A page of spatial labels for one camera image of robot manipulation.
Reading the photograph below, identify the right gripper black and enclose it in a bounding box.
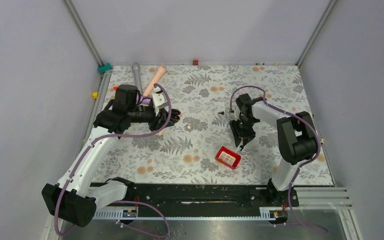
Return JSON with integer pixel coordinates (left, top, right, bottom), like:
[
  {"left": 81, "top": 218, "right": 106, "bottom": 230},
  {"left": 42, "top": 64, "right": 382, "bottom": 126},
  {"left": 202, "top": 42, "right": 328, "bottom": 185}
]
[{"left": 229, "top": 116, "right": 258, "bottom": 148}]

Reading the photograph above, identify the black glossy earbud charging case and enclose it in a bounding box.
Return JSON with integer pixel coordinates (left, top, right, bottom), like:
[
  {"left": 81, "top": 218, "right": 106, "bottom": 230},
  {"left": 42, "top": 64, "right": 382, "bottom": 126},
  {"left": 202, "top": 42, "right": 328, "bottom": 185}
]
[{"left": 163, "top": 113, "right": 171, "bottom": 123}]

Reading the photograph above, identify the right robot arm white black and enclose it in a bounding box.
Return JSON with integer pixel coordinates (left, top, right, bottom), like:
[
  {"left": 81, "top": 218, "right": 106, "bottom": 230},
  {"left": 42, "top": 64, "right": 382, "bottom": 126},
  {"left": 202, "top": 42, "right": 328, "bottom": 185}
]
[{"left": 229, "top": 93, "right": 321, "bottom": 206}]

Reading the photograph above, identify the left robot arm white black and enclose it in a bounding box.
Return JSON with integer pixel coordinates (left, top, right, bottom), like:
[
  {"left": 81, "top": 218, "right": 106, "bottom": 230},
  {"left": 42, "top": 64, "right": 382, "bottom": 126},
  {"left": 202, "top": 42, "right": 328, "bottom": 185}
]
[{"left": 41, "top": 83, "right": 180, "bottom": 228}]

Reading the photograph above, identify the red plastic tray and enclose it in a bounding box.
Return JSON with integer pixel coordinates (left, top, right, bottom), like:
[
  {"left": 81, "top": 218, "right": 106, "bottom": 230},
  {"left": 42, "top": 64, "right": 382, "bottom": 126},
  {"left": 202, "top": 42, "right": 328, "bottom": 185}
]
[{"left": 215, "top": 146, "right": 242, "bottom": 170}]

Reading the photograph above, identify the purple glitter toy microphone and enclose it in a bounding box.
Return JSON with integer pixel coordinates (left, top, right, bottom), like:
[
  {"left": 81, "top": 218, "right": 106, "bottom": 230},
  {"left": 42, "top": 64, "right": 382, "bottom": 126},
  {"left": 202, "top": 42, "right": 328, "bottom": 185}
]
[{"left": 138, "top": 96, "right": 152, "bottom": 106}]

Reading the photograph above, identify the floral patterned table mat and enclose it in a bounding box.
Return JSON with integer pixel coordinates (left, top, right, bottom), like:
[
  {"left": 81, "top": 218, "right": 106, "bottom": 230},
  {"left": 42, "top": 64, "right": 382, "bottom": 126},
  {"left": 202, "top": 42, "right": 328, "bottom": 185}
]
[{"left": 94, "top": 65, "right": 311, "bottom": 185}]

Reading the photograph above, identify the beige toy microphone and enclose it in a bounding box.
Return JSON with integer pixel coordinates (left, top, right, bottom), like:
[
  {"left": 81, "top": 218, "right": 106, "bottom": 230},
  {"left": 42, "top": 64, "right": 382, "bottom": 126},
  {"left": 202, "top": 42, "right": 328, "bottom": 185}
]
[{"left": 142, "top": 64, "right": 167, "bottom": 97}]

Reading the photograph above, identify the grey toy microphone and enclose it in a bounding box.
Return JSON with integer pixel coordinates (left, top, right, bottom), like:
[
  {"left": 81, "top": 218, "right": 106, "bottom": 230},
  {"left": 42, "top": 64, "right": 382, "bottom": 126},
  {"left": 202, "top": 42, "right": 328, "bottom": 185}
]
[{"left": 131, "top": 62, "right": 143, "bottom": 93}]

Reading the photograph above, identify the teal plastic piece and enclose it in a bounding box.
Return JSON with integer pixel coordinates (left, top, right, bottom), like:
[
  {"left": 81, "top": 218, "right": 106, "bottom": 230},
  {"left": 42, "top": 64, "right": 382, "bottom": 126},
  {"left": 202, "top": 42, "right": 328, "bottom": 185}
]
[{"left": 97, "top": 62, "right": 113, "bottom": 74}]

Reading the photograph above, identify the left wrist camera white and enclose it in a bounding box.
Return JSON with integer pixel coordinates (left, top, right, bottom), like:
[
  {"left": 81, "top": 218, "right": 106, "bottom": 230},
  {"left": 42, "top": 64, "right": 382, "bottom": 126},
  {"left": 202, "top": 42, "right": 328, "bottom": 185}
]
[{"left": 151, "top": 87, "right": 168, "bottom": 115}]

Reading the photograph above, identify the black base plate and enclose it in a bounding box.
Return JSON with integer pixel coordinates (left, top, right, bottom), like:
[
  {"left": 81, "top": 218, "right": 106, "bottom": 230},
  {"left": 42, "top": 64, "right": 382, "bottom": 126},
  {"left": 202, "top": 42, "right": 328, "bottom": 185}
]
[{"left": 90, "top": 177, "right": 301, "bottom": 219}]

